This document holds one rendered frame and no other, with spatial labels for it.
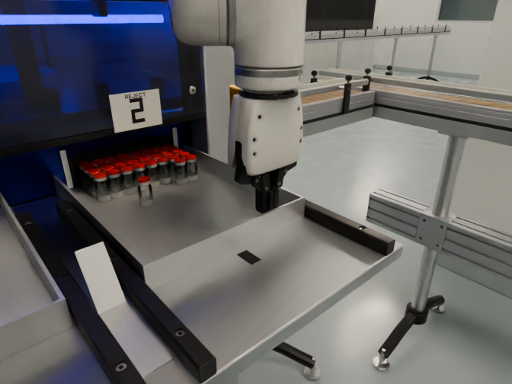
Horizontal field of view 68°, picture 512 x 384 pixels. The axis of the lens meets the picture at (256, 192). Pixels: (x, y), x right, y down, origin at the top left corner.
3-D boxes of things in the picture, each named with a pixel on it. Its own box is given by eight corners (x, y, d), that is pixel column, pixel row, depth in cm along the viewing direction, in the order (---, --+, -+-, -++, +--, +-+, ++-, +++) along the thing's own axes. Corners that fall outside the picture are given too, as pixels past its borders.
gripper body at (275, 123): (276, 75, 53) (275, 152, 58) (217, 83, 47) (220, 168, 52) (318, 81, 48) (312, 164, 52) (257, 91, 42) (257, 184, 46)
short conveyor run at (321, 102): (208, 167, 88) (204, 98, 81) (174, 151, 98) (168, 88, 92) (376, 119, 128) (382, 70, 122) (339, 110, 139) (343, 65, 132)
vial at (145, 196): (137, 204, 62) (133, 180, 60) (149, 200, 63) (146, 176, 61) (143, 209, 60) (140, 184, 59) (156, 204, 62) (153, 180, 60)
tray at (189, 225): (57, 193, 66) (52, 175, 64) (186, 159, 81) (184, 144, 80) (146, 291, 43) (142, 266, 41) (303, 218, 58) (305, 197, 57)
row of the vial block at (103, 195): (95, 200, 63) (90, 174, 61) (187, 173, 74) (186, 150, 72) (100, 204, 62) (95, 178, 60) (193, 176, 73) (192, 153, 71)
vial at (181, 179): (173, 182, 70) (171, 158, 68) (184, 179, 71) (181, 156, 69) (179, 186, 68) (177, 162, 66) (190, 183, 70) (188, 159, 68)
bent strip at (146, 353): (84, 295, 42) (74, 251, 40) (111, 283, 44) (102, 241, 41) (142, 378, 32) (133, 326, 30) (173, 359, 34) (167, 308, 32)
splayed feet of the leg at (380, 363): (366, 362, 140) (371, 334, 134) (431, 301, 170) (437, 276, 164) (385, 376, 134) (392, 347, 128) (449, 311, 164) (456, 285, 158)
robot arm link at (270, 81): (273, 59, 52) (272, 81, 53) (220, 64, 47) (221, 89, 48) (320, 65, 46) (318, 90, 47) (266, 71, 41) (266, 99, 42)
